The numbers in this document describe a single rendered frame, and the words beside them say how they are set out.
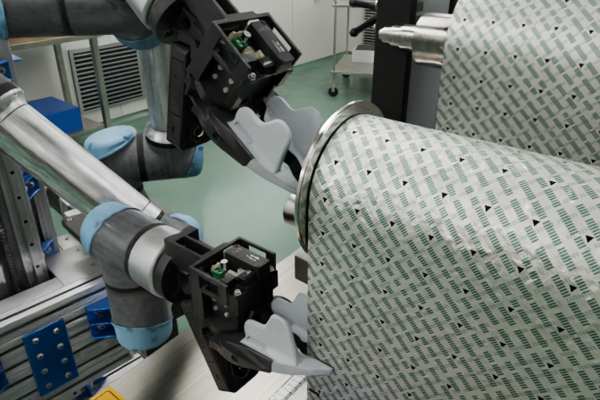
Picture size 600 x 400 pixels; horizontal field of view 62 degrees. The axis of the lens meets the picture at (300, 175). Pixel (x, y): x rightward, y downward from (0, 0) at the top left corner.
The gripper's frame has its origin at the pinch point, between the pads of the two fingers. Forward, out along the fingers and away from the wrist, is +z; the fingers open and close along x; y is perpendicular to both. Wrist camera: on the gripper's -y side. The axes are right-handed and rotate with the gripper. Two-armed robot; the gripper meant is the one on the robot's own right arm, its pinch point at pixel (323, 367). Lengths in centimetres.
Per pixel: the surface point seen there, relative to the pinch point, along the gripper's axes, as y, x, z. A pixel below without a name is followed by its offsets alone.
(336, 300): 8.6, -0.2, 1.2
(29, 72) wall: -52, 134, -357
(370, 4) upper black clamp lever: 27.6, 34.4, -17.4
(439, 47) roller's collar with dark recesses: 24.4, 27.8, -4.0
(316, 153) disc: 20.7, 0.9, -1.9
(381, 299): 10.8, -0.2, 5.4
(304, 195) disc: 17.5, -0.5, -1.9
